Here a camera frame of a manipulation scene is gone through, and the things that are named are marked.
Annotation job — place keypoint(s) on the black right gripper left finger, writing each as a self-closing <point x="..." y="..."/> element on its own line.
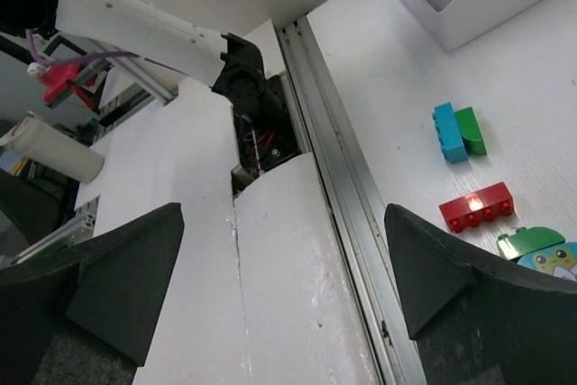
<point x="87" y="314"/>

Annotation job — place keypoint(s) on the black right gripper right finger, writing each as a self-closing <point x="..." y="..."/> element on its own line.
<point x="477" y="318"/>

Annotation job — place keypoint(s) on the green curved lego brick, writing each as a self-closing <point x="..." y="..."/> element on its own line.
<point x="514" y="246"/>

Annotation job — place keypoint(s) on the blue frog-print lego brick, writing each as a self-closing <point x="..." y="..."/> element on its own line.
<point x="558" y="261"/>

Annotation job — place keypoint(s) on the red rectangular lego brick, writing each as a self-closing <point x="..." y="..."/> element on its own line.
<point x="479" y="207"/>

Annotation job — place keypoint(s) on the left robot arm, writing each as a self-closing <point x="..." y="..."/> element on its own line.
<point x="228" y="64"/>

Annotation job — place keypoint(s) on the white cylindrical bottle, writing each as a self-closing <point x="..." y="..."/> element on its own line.
<point x="38" y="141"/>

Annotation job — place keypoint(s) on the teal rectangular lego brick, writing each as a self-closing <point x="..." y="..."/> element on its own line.
<point x="448" y="134"/>

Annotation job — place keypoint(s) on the green lego brick on teal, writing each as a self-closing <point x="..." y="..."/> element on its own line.
<point x="471" y="132"/>

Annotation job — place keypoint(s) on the red plastic clamp part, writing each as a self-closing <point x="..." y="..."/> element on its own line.
<point x="59" y="80"/>

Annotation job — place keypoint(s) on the aluminium rail frame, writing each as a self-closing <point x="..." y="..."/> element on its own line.
<point x="323" y="128"/>

